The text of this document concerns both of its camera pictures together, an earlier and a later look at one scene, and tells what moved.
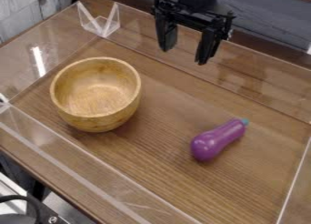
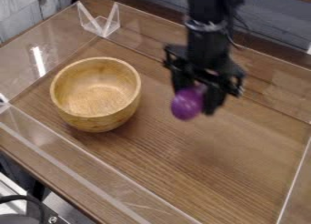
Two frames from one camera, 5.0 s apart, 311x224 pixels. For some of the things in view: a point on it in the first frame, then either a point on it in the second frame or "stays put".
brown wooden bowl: (93, 91) stays put
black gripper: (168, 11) → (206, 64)
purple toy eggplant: (208, 142) → (186, 101)
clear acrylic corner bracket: (101, 25) stays put
